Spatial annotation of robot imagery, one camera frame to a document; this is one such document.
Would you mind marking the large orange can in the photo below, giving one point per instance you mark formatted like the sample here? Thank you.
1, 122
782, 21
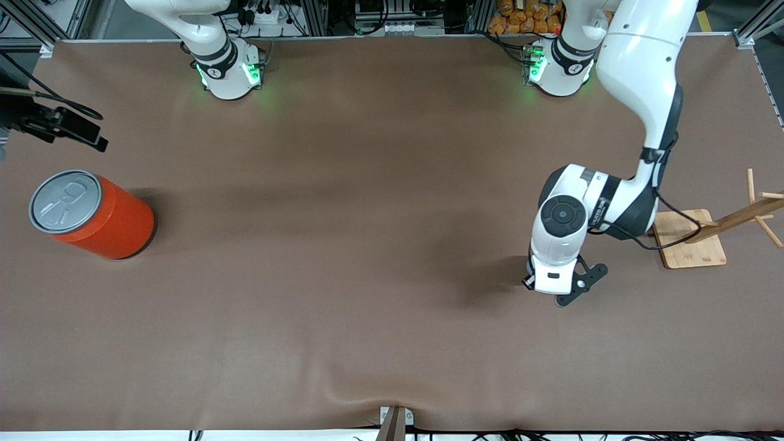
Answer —
104, 220

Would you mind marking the wooden mug rack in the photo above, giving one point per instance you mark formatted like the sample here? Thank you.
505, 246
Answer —
689, 251

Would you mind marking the white power strip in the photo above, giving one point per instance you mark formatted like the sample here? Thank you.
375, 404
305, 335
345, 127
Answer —
266, 17

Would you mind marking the aluminium frame profile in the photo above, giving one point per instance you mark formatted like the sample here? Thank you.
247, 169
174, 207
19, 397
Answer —
759, 27
37, 21

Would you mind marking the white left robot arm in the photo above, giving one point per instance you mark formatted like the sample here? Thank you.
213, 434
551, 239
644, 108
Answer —
637, 61

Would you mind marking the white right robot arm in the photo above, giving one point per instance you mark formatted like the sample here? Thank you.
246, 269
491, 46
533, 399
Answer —
226, 79

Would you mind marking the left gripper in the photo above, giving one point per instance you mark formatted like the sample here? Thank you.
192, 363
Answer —
526, 283

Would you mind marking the metal clamp bracket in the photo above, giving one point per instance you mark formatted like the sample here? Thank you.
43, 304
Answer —
409, 416

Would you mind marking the brown table mat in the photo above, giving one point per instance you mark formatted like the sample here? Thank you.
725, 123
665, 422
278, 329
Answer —
306, 306

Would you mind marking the brown flat bar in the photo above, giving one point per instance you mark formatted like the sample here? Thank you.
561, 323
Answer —
392, 429

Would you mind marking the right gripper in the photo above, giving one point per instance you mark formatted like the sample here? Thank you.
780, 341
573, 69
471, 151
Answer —
19, 114

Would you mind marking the orange snack packets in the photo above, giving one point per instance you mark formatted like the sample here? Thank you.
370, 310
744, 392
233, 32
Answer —
520, 18

